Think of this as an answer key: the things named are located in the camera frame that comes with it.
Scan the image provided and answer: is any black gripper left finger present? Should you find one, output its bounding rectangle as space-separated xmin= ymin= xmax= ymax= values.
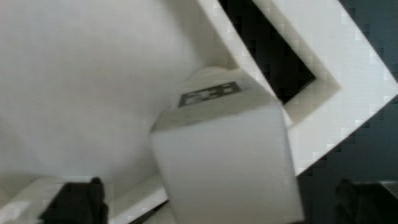
xmin=39 ymin=177 xmax=108 ymax=224

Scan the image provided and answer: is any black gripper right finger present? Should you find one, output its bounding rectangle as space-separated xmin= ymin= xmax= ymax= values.
xmin=333 ymin=179 xmax=398 ymax=224

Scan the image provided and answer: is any white table leg with tag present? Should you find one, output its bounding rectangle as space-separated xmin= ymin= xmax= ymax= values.
xmin=150 ymin=67 xmax=303 ymax=224

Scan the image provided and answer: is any white square tabletop panel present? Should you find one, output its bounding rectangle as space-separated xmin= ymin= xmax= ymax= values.
xmin=0 ymin=0 xmax=294 ymax=224

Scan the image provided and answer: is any white U-shaped obstacle fence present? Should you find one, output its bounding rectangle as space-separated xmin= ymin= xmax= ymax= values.
xmin=250 ymin=0 xmax=398 ymax=176

